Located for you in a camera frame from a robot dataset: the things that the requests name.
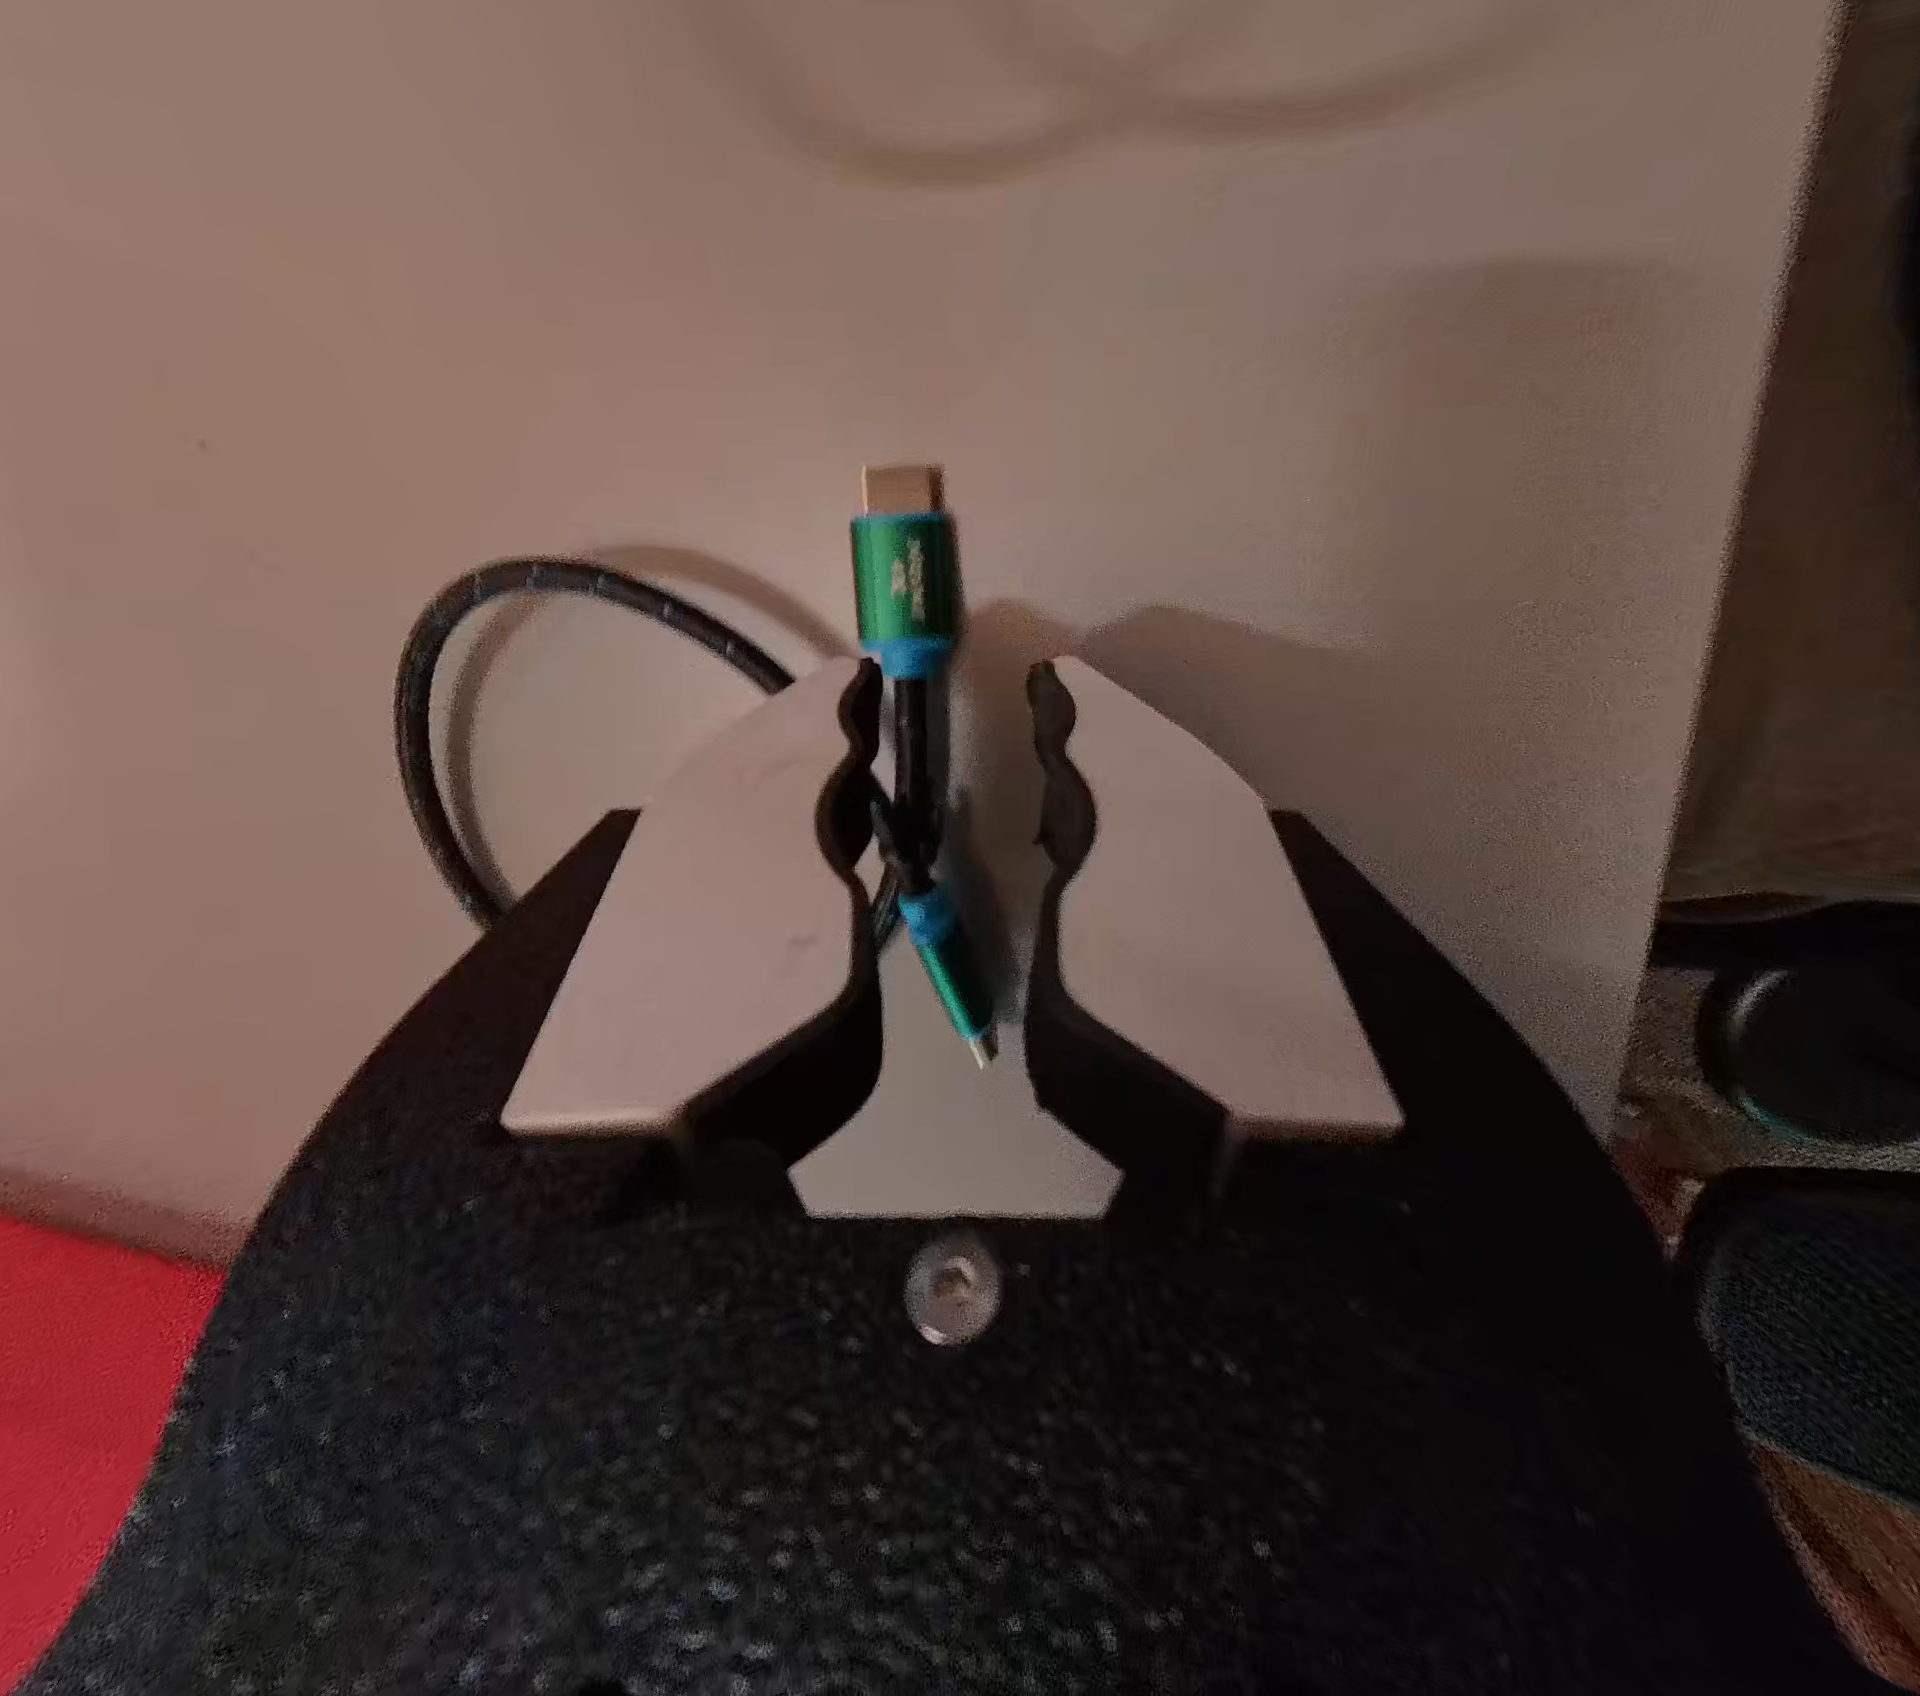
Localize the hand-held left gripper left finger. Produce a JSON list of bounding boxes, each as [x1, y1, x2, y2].
[[499, 659, 889, 1147]]

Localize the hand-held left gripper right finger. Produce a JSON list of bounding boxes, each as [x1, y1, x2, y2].
[[1021, 652, 1408, 1153]]

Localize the black braided cable green plugs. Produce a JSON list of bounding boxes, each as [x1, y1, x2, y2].
[[391, 463, 1001, 1073]]

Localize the dark round object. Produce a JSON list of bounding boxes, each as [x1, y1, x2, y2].
[[1701, 952, 1920, 1151]]

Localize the red plastic bin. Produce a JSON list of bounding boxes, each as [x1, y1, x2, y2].
[[0, 1208, 229, 1696]]

